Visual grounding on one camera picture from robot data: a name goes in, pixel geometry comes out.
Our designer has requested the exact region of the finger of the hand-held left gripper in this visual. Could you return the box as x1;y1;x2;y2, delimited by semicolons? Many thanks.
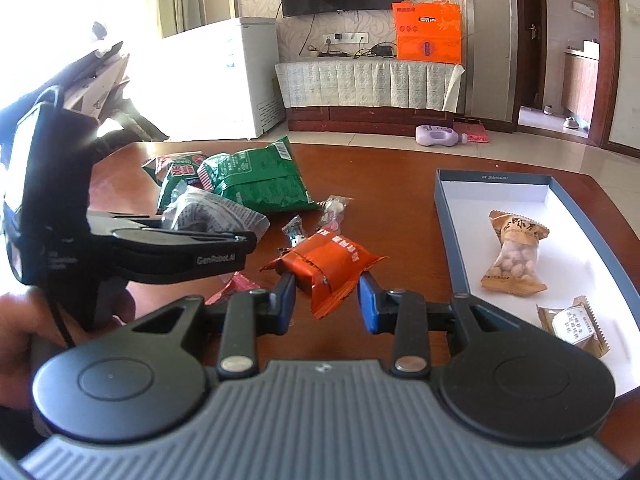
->
87;212;167;232
112;227;258;282

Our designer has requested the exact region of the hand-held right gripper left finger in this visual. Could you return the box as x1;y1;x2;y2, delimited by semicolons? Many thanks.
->
131;271;297;381

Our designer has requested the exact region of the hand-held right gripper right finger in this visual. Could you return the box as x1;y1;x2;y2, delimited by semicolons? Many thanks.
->
357;271;543;380

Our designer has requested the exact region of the grey and white snack bag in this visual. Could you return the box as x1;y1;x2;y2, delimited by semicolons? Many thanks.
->
161;186;271;241

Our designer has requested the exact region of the orange snack packet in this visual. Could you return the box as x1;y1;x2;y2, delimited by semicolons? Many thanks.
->
259;227;388;320

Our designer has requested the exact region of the blue shallow box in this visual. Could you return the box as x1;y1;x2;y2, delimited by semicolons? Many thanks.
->
434;168;640;401

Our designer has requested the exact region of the person's left hand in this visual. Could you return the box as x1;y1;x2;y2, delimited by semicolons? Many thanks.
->
0;289;68;407

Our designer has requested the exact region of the red snack packet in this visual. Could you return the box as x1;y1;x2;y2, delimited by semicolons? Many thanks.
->
205;271;266;306

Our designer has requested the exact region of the red and green snack bag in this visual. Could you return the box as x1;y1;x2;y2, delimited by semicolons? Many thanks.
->
141;152;208;211

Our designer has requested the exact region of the green and silver wrapped candy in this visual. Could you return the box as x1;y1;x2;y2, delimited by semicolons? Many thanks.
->
281;215;307;247

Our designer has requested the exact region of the small clear candy wrapper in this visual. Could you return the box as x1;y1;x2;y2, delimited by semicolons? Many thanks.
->
320;196;353;233

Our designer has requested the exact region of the dark wooden chair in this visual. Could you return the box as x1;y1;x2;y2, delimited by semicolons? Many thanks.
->
90;22;171;161

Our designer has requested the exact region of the brown peanut packet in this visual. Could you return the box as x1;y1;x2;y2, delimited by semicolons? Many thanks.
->
481;210;551;297

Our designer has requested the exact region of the white chest freezer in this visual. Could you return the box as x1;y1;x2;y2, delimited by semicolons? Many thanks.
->
161;16;286;142

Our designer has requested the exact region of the purple plastic bottle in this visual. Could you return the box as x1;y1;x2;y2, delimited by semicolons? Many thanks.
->
415;124;469;149

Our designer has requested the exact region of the dark wooden television cabinet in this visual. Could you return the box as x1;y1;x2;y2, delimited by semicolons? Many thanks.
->
286;104;457;134

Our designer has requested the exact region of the small brown snack packet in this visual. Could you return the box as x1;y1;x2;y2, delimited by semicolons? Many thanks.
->
536;296;612;359

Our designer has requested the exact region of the pale patterned cabinet cloth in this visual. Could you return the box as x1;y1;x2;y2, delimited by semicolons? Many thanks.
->
274;57;466;111

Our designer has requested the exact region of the dark wooden door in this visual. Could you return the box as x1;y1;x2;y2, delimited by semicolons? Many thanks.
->
515;0;545;133

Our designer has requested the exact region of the wooden hallway cabinet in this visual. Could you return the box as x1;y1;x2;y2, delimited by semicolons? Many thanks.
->
561;40;601;121

